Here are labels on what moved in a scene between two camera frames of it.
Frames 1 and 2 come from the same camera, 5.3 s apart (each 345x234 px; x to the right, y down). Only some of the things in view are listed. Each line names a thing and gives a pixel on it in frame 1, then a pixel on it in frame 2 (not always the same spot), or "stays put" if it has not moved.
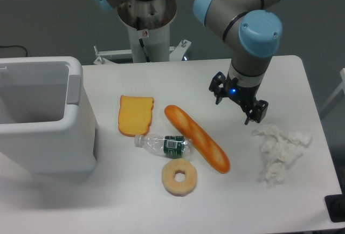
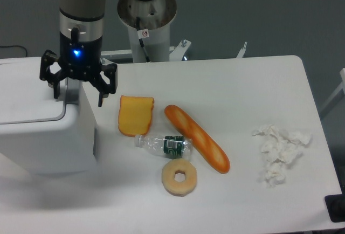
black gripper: [245, 95] → [81, 61]
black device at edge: [335, 205] stays put
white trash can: [48, 124] stays put
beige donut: [177, 188] stays put
